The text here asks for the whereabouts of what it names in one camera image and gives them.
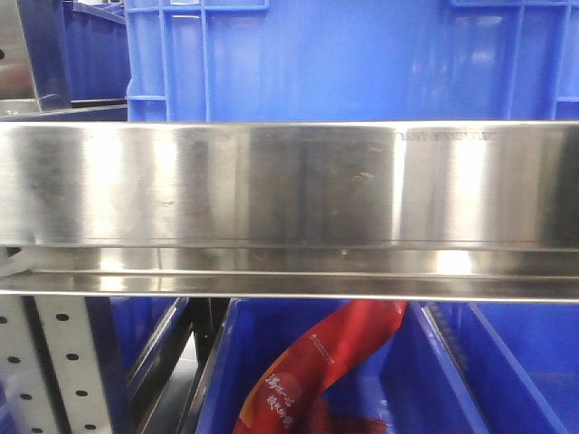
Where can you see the red snack package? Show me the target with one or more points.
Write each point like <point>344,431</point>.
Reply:
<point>319,358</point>

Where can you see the large blue upper crate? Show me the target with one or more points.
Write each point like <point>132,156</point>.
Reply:
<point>352,60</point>

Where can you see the perforated metal upright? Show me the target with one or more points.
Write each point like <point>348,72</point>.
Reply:
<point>54,355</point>

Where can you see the blue lower middle bin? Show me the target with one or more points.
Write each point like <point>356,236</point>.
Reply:
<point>411,385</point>

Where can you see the blue lower right bin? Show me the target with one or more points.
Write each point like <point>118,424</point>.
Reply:
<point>519,362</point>

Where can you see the dark blue background crate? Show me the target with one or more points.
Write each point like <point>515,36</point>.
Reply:
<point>75,53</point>

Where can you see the blue lower left bin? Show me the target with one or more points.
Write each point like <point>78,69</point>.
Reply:
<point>137,342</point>

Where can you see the blue bin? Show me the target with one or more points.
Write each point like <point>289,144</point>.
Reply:
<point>411,385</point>
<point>137,342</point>
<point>519,362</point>

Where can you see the stainless steel shelf beam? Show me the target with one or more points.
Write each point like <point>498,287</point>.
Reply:
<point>422,210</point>

